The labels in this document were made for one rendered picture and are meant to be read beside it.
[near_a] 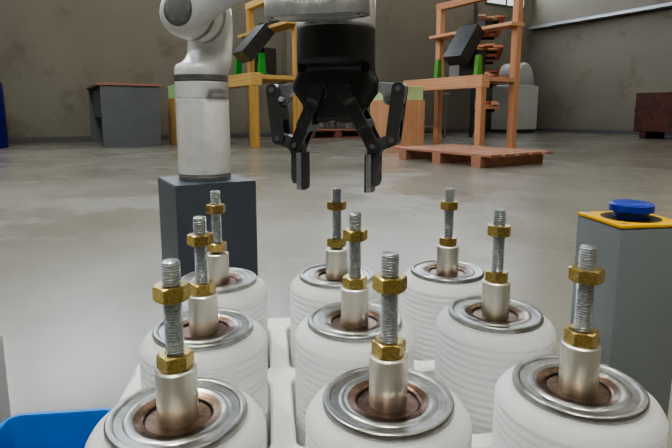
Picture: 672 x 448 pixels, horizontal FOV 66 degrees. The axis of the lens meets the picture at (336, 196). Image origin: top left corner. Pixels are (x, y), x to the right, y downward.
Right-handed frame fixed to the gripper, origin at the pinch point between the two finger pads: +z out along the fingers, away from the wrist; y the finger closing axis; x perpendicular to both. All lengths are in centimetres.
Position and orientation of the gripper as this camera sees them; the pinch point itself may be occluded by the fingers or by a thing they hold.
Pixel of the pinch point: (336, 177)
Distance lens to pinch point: 51.8
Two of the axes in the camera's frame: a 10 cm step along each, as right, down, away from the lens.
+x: -2.7, 1.5, -9.5
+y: -9.6, -0.4, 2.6
